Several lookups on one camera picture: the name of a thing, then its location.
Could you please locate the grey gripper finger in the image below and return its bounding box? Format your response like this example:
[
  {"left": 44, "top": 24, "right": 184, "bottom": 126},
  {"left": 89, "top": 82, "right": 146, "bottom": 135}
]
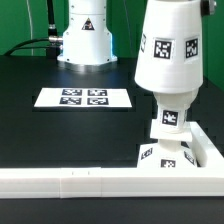
[{"left": 201, "top": 0, "right": 217, "bottom": 16}]

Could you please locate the white lamp shade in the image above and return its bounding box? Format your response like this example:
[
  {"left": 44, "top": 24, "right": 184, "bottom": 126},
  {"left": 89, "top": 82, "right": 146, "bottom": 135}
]
[{"left": 135, "top": 0, "right": 203, "bottom": 93}]

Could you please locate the white lamp bulb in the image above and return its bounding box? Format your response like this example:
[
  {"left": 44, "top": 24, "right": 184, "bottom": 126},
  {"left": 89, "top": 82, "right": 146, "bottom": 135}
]
[{"left": 154, "top": 90, "right": 198, "bottom": 133}]

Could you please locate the white lamp base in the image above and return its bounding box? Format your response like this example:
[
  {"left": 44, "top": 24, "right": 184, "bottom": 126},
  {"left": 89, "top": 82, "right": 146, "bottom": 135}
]
[{"left": 137, "top": 119, "right": 196, "bottom": 169}]

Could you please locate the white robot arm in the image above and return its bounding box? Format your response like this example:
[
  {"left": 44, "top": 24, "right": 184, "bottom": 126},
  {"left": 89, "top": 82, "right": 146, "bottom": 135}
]
[{"left": 58, "top": 0, "right": 216, "bottom": 74}]

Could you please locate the white L-shaped fence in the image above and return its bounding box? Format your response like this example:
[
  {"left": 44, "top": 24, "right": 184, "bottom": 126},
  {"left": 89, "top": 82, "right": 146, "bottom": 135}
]
[{"left": 0, "top": 122, "right": 224, "bottom": 199}]

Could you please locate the white marker sheet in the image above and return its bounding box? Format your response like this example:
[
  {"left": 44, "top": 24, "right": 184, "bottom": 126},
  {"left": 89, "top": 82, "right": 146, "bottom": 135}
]
[{"left": 34, "top": 88, "right": 132, "bottom": 108}]

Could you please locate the black cable connector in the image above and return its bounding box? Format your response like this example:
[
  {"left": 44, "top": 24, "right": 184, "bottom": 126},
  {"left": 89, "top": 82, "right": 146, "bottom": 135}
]
[{"left": 45, "top": 0, "right": 64, "bottom": 60}]

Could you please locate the black cable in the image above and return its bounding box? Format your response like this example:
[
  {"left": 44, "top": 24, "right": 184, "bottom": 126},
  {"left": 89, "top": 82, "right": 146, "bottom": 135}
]
[{"left": 3, "top": 37, "right": 54, "bottom": 57}]

